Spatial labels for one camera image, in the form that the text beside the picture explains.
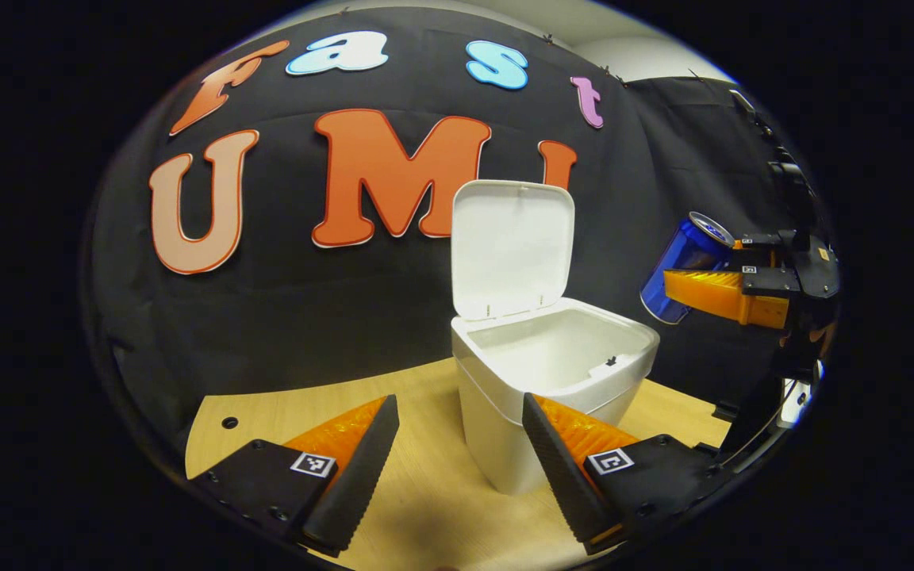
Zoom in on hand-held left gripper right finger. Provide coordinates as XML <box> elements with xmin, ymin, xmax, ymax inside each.
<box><xmin>521</xmin><ymin>392</ymin><xmax>732</xmax><ymax>557</ymax></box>

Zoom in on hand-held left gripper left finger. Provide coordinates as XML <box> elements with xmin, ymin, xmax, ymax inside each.
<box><xmin>186</xmin><ymin>394</ymin><xmax>401</xmax><ymax>558</ymax></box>

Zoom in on blue pop can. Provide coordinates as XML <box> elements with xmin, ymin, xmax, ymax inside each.
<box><xmin>639</xmin><ymin>212</ymin><xmax>736</xmax><ymax>326</ymax></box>

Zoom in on white desktop garbage bin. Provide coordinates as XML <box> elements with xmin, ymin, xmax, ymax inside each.
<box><xmin>450</xmin><ymin>179</ymin><xmax>662</xmax><ymax>497</ymax></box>

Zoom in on wooden desktop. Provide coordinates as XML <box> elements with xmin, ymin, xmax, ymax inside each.
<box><xmin>184</xmin><ymin>357</ymin><xmax>732</xmax><ymax>571</ymax></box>

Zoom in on black equipment stand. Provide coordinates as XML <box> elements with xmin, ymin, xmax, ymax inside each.
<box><xmin>729</xmin><ymin>87</ymin><xmax>819</xmax><ymax>232</ymax></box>

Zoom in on black backdrop cloth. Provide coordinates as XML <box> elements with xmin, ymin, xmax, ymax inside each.
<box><xmin>86</xmin><ymin>6</ymin><xmax>832</xmax><ymax>462</ymax></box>

